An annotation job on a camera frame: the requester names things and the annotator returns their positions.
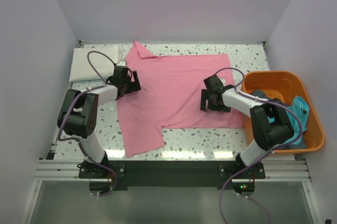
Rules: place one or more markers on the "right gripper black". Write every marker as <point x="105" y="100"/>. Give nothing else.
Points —
<point x="219" y="108"/>

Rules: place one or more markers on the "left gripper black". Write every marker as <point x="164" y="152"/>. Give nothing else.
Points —
<point x="134" y="86"/>

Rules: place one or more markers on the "pink t shirt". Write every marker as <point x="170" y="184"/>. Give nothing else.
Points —
<point x="170" y="97"/>

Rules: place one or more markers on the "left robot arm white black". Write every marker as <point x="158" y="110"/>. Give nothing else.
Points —
<point x="78" y="115"/>

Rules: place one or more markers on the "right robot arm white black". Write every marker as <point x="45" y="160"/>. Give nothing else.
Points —
<point x="270" y="123"/>

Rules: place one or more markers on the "folded white t shirt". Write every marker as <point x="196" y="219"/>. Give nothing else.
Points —
<point x="81" y="69"/>

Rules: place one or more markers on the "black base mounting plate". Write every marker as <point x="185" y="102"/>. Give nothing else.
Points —
<point x="156" y="174"/>

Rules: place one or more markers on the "turquoise t shirt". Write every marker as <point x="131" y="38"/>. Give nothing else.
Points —
<point x="301" y="109"/>

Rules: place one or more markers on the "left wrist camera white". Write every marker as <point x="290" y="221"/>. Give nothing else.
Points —
<point x="121" y="63"/>

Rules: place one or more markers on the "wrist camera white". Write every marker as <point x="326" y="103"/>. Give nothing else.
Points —
<point x="223" y="81"/>
<point x="121" y="63"/>

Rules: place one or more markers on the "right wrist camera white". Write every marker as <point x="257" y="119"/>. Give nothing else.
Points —
<point x="223" y="81"/>

